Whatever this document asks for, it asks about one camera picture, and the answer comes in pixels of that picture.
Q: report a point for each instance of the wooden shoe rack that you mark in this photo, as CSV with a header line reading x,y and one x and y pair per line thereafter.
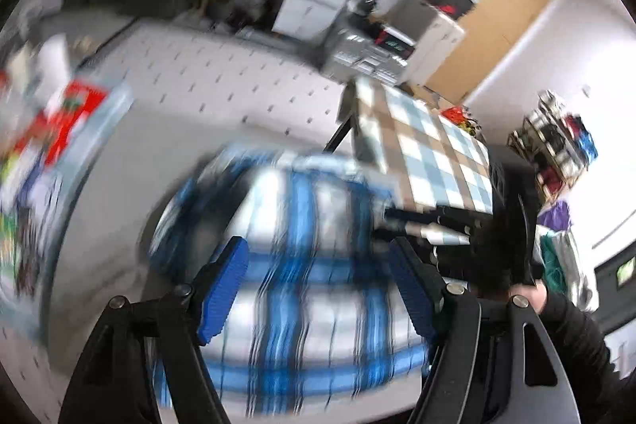
x,y
536,131

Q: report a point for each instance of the grey dotted floor mat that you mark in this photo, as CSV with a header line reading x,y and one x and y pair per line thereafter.
x,y
223,76

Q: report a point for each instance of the checked bed sheet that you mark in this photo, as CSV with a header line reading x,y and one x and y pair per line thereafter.
x,y
427,146

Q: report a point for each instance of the yellow toy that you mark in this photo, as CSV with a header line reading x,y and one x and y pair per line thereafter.
x,y
469,123

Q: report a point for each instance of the purple cloth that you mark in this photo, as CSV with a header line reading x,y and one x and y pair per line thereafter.
x,y
554,215

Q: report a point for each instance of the white green clothes pile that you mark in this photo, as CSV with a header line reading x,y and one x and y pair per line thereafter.
x,y
564,260

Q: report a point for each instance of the blue plaid shirt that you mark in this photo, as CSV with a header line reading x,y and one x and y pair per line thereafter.
x,y
308,305

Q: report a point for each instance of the wooden door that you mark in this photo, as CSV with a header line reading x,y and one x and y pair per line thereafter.
x,y
507,6

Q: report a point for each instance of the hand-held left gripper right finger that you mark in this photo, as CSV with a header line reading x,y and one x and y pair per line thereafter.
x,y
412,290

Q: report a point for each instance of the silver suitcase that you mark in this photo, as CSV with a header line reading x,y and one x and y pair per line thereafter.
x,y
357,56

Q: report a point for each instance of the person's right forearm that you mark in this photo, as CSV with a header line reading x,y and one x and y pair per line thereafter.
x,y
581,354

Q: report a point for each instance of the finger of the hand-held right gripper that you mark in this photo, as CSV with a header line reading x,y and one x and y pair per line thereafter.
x,y
427,235
422,218

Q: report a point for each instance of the person's right hand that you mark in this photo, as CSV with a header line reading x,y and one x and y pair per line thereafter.
x,y
537,299

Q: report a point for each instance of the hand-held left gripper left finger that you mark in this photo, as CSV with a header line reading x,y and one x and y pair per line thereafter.
x,y
223,295

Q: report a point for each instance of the red printed box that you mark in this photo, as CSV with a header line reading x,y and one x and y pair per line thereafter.
x,y
74,111

